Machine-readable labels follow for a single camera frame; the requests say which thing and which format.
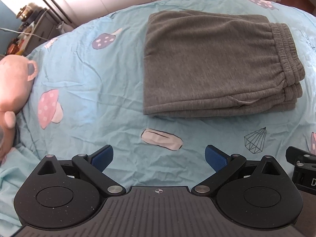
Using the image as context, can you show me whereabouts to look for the grey nightstand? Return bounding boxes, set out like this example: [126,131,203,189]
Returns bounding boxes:
[5,7,65,56]

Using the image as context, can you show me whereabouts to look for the light blue printed blanket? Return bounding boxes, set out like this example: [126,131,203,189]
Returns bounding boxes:
[0,0,316,228]

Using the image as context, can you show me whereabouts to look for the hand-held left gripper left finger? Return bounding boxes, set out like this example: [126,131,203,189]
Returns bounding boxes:
[35,145,127,198]

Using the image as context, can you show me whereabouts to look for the white cable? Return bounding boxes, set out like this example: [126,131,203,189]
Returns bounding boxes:
[0,28,48,40]

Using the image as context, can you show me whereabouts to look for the glass jar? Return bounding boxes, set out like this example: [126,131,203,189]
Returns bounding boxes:
[16,4,33,21]

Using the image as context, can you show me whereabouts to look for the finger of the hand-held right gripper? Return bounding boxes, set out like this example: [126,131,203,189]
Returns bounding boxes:
[286,147,316,165]

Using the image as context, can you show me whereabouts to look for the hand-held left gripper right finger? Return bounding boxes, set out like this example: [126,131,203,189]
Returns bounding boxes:
[192,144,283,198]

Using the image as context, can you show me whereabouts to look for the pink plush toy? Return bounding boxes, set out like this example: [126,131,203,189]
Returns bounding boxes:
[0,55,39,165]

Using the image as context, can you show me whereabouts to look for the grey pants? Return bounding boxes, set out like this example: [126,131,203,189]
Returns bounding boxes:
[143,10,306,118]

